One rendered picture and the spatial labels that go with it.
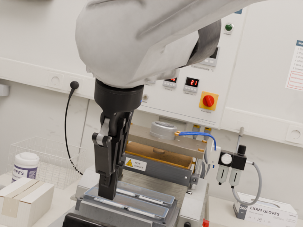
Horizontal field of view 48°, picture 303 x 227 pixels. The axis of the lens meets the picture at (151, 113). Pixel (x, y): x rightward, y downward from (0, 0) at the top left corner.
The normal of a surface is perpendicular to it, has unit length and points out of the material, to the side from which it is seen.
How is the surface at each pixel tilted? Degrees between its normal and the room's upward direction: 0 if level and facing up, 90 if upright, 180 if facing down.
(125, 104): 109
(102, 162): 125
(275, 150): 90
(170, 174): 90
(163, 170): 90
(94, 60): 119
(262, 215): 90
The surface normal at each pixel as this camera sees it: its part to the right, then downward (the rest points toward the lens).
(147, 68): 0.66, 0.72
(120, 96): 0.12, 0.50
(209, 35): 0.68, 0.23
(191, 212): 0.02, -0.69
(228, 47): -0.22, 0.07
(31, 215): 0.97, 0.22
